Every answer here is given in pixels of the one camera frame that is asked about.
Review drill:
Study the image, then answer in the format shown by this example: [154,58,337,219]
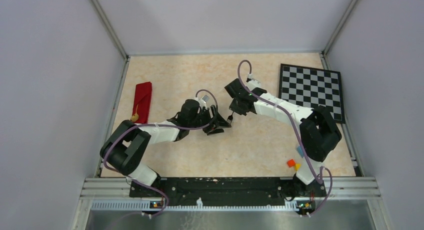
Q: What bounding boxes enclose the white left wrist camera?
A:
[198,95,210,109]

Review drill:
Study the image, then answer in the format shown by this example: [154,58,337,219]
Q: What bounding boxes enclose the black and white chessboard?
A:
[278,64,346,124]

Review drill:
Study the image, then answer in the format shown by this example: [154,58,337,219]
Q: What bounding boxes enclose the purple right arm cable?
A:
[237,59,333,217]

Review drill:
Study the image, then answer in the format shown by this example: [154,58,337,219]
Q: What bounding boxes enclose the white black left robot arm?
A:
[99,99,231,197]

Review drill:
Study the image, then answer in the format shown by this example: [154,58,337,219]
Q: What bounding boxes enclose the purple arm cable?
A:
[237,59,333,217]
[102,89,219,219]

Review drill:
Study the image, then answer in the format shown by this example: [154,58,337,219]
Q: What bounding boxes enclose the aluminium frame rail front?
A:
[80,177,381,212]

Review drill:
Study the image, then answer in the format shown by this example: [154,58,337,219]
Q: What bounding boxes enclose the orange block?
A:
[286,159,296,168]

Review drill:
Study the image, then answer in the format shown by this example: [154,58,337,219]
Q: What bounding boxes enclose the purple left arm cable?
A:
[102,89,219,219]

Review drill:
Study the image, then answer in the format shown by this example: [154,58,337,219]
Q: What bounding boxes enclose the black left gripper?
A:
[188,105,231,135]

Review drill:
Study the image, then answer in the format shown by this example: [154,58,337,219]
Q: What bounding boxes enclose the red cloth napkin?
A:
[132,82,153,124]

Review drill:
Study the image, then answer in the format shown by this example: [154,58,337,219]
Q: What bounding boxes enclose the blue block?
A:
[296,146,304,158]

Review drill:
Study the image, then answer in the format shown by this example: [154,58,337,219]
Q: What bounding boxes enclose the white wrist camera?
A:
[246,74,261,91]
[198,95,210,109]

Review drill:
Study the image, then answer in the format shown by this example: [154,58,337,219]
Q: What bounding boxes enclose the dark metal fork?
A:
[226,111,234,127]

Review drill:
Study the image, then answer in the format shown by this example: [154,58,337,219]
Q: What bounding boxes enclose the gold spoon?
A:
[130,104,139,122]

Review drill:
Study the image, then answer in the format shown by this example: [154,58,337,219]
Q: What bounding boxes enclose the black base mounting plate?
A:
[129,177,327,206]

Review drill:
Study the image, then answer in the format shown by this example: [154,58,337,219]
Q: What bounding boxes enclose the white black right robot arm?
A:
[225,79,342,196]

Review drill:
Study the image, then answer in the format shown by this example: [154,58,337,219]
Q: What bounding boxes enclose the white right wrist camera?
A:
[246,74,261,91]

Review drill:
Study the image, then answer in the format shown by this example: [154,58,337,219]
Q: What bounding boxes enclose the yellow block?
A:
[294,163,301,171]

